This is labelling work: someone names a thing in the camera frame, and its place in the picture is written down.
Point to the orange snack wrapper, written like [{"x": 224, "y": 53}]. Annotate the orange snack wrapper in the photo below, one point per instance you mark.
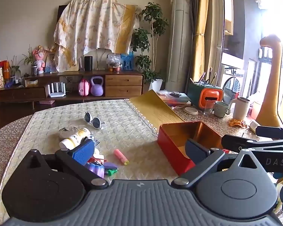
[{"x": 237, "y": 123}]

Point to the black speaker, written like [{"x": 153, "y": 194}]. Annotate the black speaker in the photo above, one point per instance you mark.
[{"x": 88, "y": 63}]

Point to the small plant in vase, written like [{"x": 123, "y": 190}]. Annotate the small plant in vase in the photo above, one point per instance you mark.
[{"x": 34, "y": 70}]

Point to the black television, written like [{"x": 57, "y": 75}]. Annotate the black television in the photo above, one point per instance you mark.
[{"x": 61, "y": 10}]

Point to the purple kettlebell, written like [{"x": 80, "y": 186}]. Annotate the purple kettlebell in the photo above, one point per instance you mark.
[{"x": 97, "y": 89}]

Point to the tan curved chair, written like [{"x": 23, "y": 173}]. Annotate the tan curved chair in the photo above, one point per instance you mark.
[{"x": 273, "y": 87}]

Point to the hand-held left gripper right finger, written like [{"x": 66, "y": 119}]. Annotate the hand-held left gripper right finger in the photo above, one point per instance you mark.
[{"x": 195, "y": 151}]

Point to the yellow curtain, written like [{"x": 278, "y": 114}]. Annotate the yellow curtain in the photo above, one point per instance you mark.
[{"x": 200, "y": 28}]

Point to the floral cloth cover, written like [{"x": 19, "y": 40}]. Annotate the floral cloth cover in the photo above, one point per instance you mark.
[{"x": 96, "y": 26}]

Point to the pink toy suitcase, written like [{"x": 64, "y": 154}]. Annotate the pink toy suitcase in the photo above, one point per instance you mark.
[{"x": 84, "y": 88}]

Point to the round white lid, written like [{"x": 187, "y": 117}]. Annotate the round white lid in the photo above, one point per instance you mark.
[{"x": 191, "y": 110}]

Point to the orange green desk organizer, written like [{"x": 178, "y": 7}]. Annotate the orange green desk organizer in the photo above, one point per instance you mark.
[{"x": 202, "y": 94}]

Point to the nail clipper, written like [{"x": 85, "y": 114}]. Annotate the nail clipper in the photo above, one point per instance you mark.
[{"x": 96, "y": 143}]

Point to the grey curtain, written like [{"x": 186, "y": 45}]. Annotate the grey curtain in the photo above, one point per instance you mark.
[{"x": 214, "y": 28}]

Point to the white washing machine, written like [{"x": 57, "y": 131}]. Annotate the white washing machine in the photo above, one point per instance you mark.
[{"x": 233, "y": 84}]

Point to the orange gift bags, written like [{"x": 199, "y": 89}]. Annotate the orange gift bags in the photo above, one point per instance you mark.
[{"x": 2, "y": 68}]

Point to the wooden wall shelf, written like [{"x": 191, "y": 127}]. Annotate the wooden wall shelf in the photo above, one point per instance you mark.
[{"x": 228, "y": 9}]

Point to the small white box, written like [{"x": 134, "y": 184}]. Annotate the small white box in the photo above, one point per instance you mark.
[{"x": 31, "y": 82}]

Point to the white round sunglasses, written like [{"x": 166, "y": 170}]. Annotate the white round sunglasses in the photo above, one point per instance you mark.
[{"x": 95, "y": 122}]

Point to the red tin box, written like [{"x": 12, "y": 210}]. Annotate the red tin box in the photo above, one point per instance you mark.
[{"x": 169, "y": 141}]

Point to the silver round compact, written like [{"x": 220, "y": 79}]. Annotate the silver round compact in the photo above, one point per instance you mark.
[{"x": 64, "y": 133}]

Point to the small leafy potted plant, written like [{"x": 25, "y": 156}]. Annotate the small leafy potted plant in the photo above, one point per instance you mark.
[{"x": 14, "y": 68}]

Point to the pale green mug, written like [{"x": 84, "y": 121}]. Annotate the pale green mug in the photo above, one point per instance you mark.
[{"x": 220, "y": 109}]

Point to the stack of books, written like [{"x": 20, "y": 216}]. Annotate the stack of books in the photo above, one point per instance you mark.
[{"x": 176, "y": 100}]

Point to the pink flat box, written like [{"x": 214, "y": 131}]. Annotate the pink flat box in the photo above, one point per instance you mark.
[{"x": 47, "y": 102}]

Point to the white yellow plastic bottle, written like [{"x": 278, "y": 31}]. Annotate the white yellow plastic bottle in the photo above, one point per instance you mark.
[{"x": 73, "y": 139}]

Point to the pink bin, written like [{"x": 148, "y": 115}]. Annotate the pink bin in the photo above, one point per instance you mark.
[{"x": 256, "y": 110}]

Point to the clear pill bottle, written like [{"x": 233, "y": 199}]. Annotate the clear pill bottle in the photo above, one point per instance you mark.
[{"x": 254, "y": 126}]

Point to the garlic bulb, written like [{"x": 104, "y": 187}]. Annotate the garlic bulb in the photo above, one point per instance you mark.
[{"x": 96, "y": 151}]

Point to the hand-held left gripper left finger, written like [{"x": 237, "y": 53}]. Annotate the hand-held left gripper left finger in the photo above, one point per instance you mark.
[{"x": 81, "y": 149}]

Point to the purple toy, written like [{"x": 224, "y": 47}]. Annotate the purple toy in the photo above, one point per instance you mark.
[{"x": 96, "y": 169}]

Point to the clear drinking glass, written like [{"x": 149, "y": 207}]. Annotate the clear drinking glass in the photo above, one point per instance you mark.
[{"x": 209, "y": 108}]

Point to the green indoor tree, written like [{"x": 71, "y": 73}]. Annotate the green indoor tree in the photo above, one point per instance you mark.
[{"x": 153, "y": 21}]

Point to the clear bag of fruit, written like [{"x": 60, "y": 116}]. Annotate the clear bag of fruit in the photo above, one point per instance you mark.
[{"x": 113, "y": 62}]

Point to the white lidded mug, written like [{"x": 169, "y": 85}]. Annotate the white lidded mug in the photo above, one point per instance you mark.
[{"x": 240, "y": 109}]

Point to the pink doll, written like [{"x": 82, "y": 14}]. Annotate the pink doll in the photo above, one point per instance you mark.
[{"x": 40, "y": 58}]

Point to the white router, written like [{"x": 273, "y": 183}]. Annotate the white router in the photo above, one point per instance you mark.
[{"x": 57, "y": 91}]

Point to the white plant pot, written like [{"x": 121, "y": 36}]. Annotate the white plant pot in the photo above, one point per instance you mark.
[{"x": 156, "y": 85}]

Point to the wooden television cabinet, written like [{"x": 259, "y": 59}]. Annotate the wooden television cabinet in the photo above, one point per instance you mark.
[{"x": 122, "y": 81}]

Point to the blue picture card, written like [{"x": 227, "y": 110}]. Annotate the blue picture card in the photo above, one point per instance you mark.
[{"x": 127, "y": 61}]

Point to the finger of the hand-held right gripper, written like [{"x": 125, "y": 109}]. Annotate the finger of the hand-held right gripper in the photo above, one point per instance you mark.
[
  {"x": 273, "y": 132},
  {"x": 233, "y": 143}
]

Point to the brown lace tablecloth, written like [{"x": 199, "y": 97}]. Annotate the brown lace tablecloth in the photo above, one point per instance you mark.
[{"x": 4, "y": 141}]

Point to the pink highlighter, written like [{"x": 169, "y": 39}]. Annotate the pink highlighter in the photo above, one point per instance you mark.
[{"x": 120, "y": 155}]

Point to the covered tower air conditioner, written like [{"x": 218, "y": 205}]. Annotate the covered tower air conditioner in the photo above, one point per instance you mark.
[{"x": 179, "y": 40}]

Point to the cream arched panel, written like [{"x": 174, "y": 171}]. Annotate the cream arched panel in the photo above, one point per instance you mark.
[{"x": 102, "y": 58}]

